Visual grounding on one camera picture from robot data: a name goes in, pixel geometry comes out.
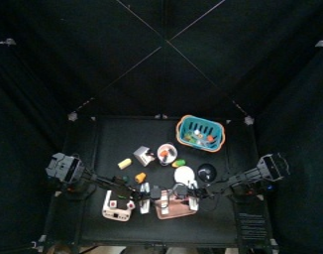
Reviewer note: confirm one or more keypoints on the pink cutting board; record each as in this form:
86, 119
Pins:
179, 211

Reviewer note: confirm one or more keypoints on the green yellow toy fruit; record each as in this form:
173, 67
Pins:
178, 163

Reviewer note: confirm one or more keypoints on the grey white toy box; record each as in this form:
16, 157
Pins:
145, 155

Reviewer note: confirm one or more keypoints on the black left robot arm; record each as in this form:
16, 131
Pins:
64, 168

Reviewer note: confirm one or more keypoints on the grey metal frame bracket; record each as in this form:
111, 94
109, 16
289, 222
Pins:
72, 116
8, 41
322, 43
249, 120

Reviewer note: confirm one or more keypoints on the small orange toy food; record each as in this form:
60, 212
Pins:
210, 138

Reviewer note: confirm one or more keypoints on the orange food piece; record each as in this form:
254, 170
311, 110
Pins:
163, 153

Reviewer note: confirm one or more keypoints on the teal basket orange rim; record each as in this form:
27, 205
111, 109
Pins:
182, 132

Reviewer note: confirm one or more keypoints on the orange toy food chunk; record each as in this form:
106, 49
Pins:
141, 178

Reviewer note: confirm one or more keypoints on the dark green small toy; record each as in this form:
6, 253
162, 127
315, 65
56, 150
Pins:
125, 179

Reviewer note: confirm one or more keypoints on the white toy sushi roll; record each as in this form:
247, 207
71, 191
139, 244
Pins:
165, 206

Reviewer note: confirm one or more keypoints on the grey toy knife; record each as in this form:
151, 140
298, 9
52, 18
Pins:
173, 193

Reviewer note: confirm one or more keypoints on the black bowl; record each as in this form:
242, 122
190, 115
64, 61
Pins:
207, 172

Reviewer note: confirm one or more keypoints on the yellow toy block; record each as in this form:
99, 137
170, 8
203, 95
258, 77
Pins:
125, 163

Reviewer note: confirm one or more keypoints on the small white toy food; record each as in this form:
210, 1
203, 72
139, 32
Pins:
197, 132

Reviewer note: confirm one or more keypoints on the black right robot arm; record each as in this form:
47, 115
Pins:
273, 167

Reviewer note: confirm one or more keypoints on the small green toy food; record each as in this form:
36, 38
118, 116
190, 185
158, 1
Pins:
194, 140

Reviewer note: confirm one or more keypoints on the white toy tray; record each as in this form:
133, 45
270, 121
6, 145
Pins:
117, 215

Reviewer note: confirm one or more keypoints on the round white plate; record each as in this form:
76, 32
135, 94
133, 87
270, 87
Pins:
183, 173

